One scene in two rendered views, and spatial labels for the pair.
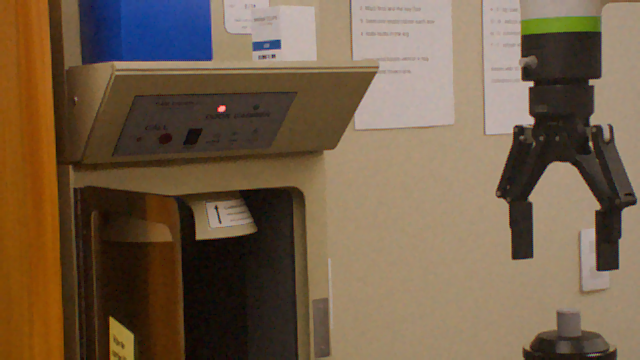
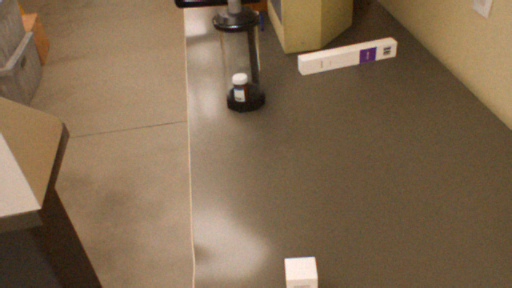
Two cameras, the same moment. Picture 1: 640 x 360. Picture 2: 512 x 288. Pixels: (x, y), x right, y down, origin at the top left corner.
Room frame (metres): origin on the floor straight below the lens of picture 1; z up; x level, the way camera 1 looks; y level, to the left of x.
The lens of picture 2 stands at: (1.97, -1.16, 1.55)
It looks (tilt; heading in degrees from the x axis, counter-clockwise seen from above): 37 degrees down; 118
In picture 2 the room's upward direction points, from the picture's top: 5 degrees counter-clockwise
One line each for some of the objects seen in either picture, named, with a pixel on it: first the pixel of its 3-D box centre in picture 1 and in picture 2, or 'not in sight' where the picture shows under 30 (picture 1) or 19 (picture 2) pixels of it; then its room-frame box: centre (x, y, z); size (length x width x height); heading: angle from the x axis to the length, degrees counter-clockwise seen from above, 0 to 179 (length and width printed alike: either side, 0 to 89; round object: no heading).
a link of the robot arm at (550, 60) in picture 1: (558, 59); not in sight; (1.47, -0.30, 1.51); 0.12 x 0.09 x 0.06; 124
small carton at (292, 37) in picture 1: (283, 35); not in sight; (1.37, 0.02, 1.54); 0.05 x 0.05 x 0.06; 42
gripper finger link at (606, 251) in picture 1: (607, 239); not in sight; (1.42, -0.33, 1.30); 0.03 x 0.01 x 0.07; 124
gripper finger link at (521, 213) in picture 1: (522, 231); not in sight; (1.53, -0.26, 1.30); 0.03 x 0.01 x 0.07; 124
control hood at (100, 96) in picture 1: (230, 110); not in sight; (1.33, 0.08, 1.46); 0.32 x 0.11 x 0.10; 124
